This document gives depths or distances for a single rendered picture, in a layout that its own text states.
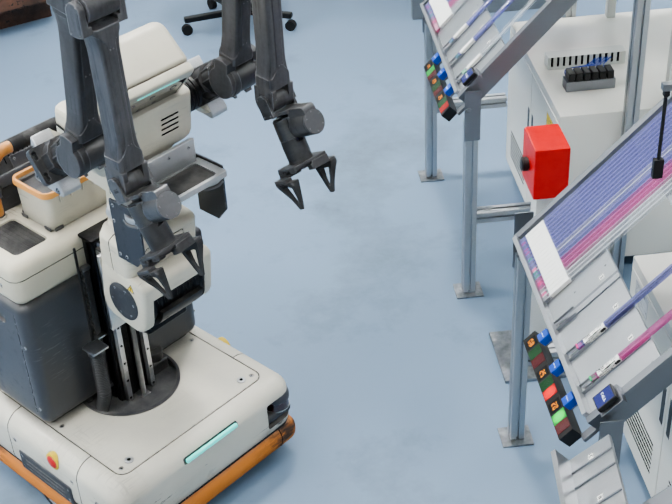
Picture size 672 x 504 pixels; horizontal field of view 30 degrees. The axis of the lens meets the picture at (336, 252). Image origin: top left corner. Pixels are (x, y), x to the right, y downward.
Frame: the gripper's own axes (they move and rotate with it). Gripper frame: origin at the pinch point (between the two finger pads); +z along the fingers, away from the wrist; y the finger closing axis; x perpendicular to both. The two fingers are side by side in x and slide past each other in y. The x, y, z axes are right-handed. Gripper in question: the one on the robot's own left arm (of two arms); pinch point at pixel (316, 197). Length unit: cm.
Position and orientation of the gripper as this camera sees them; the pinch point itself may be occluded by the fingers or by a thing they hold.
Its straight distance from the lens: 285.5
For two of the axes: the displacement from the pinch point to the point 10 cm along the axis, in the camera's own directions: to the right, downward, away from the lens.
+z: 3.7, 9.0, 2.3
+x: -6.1, 0.4, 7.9
